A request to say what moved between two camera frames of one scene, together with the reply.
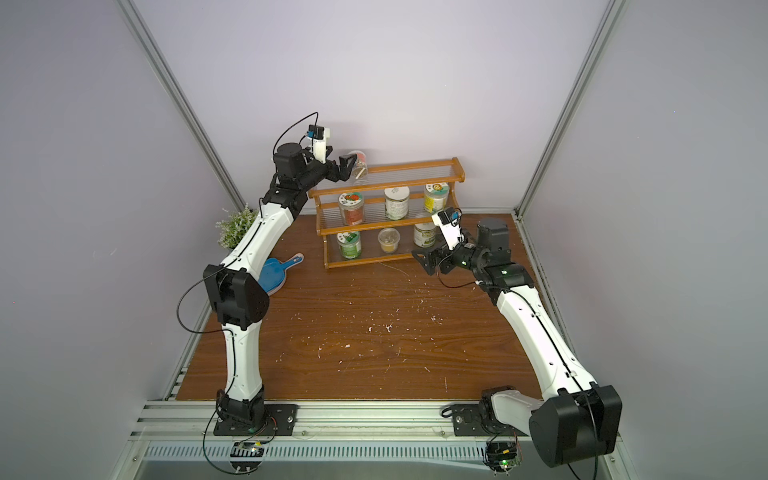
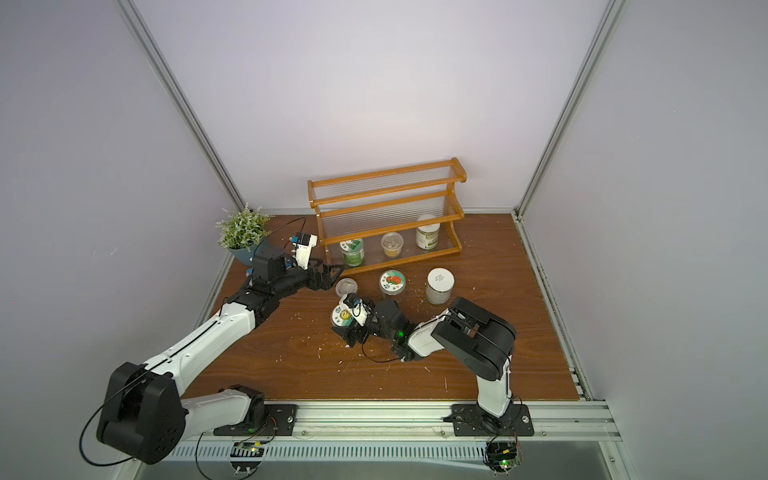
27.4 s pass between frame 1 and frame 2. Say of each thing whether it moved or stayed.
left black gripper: moved
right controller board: stayed
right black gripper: moved
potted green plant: stayed
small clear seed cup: moved
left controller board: stayed
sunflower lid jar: moved
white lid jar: moved
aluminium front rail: stayed
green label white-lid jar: stayed
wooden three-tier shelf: stayed
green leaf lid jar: moved
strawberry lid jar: moved
